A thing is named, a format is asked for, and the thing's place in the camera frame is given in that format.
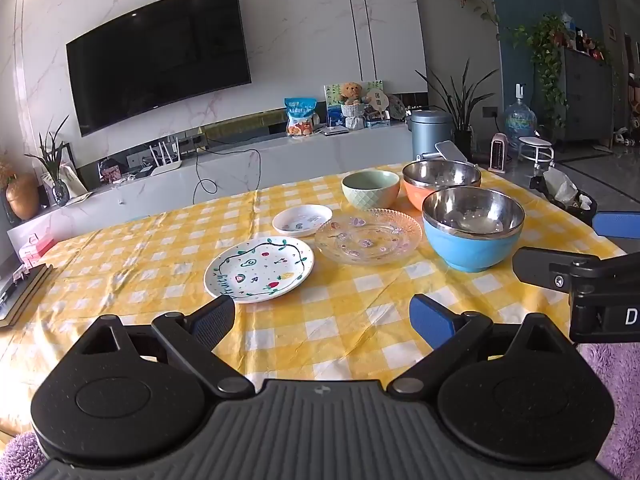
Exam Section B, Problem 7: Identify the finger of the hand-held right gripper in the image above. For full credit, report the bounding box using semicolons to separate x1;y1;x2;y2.
592;211;640;240
511;246;601;292

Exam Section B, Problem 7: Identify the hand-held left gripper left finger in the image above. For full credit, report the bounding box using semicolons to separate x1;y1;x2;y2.
75;294;257;402

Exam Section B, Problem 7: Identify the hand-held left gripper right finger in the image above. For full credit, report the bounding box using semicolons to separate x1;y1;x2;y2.
387;294;574;402

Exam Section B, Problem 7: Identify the white painted vine plate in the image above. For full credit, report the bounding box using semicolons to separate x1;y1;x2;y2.
203;236;315;304

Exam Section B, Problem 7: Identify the blue steel bowl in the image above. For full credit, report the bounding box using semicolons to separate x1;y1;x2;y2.
421;187;526;273

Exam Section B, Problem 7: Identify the clear glass flower plate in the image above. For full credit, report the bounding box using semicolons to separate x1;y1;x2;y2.
314;208;424;267

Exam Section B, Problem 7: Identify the small white sticker dish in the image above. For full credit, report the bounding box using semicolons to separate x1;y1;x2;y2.
272;204;333;238

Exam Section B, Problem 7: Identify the orange steel bowl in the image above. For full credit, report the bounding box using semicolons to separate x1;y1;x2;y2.
402;160;482;212

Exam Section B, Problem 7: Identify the black waste bin with bag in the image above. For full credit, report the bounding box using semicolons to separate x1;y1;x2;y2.
529;167;599;222

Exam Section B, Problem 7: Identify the yellow checked tablecloth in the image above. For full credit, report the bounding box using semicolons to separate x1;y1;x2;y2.
0;161;627;443

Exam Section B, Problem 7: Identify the white round stool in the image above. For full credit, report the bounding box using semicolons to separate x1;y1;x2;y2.
517;135;555;171

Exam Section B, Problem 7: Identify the pink space heater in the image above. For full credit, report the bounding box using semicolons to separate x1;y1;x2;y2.
488;132;510;174

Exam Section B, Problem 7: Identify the dark grey drawer cabinet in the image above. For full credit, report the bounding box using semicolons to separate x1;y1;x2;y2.
534;46;616;152

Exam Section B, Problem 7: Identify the blue water jug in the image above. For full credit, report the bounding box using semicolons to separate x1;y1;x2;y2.
502;84;539;147

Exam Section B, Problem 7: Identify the green ceramic bowl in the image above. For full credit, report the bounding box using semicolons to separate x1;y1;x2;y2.
341;170;401;211

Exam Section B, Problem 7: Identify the white phone stand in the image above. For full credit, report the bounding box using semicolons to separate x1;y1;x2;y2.
417;140;479;169

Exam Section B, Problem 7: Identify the white wifi router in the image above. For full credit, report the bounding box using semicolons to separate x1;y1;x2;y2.
148;142;187;176

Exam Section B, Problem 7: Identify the grey-blue metal trash can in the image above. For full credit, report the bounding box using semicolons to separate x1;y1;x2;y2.
409;109;454;161

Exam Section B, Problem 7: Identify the white marble tv console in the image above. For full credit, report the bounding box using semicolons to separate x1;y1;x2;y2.
7;122;432;261

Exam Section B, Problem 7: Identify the long-leaf potted plant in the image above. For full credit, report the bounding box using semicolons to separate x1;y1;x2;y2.
415;59;494;159

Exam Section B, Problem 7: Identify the trailing pothos plant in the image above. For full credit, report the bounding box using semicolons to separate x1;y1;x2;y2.
514;14;569;132

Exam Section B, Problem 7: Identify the pink box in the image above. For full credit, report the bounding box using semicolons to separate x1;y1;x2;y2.
17;237;56;266

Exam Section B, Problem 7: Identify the stack of books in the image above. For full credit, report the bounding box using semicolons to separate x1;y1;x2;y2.
0;262;54;329

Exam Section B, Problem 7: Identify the glass vase with plant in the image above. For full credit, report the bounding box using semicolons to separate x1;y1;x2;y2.
24;114;71;207

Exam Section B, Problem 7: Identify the blue snack bag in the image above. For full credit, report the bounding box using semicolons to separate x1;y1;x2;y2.
284;98;318;137

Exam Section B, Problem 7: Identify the round hand fan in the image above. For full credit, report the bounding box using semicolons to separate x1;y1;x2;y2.
367;88;391;114

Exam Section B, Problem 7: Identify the copper vase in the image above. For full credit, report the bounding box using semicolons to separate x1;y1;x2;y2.
4;173;40;221

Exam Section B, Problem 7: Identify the painted canvas picture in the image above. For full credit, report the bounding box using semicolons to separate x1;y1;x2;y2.
323;79;384;129

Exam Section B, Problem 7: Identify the black power cable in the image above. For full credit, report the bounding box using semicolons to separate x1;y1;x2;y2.
192;147;264;206

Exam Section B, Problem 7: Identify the black wall television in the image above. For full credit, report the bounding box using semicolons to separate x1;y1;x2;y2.
66;0;252;137

